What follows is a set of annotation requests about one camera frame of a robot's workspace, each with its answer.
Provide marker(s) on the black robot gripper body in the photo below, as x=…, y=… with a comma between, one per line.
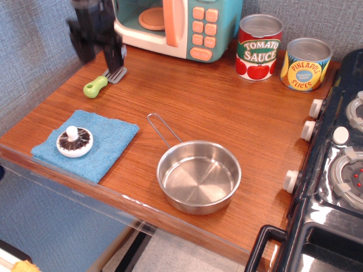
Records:
x=95, y=23

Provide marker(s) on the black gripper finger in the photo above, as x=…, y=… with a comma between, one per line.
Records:
x=83, y=48
x=114, y=57

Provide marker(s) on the green handled grey toy spatula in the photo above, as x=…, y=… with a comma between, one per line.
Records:
x=92, y=89

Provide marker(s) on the blue folded cloth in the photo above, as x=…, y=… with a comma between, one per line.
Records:
x=111, y=137

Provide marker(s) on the toy microwave teal and peach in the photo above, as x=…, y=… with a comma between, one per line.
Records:
x=193, y=30

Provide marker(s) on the white toy mushroom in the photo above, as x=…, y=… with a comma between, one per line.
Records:
x=75, y=142

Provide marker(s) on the tomato sauce can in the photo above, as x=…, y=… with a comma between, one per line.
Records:
x=259, y=41

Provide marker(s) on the stainless steel pan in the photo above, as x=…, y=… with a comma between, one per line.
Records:
x=198, y=177

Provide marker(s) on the clear acrylic table guard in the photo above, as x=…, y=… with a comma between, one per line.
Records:
x=62, y=223

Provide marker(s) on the pineapple slices can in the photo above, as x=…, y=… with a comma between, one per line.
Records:
x=305, y=64

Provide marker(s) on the white stove knob upper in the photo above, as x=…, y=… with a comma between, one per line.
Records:
x=315, y=108

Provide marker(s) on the white stove knob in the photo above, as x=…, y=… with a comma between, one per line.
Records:
x=290, y=180
x=315, y=108
x=307, y=130

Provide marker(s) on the white stove knob middle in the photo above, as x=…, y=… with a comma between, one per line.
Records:
x=307, y=130

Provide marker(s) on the white stove knob lower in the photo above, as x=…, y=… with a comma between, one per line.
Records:
x=290, y=180

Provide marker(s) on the orange furry object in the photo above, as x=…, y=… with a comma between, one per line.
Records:
x=24, y=266

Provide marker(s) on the black toy stove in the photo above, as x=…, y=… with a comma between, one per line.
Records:
x=324, y=231

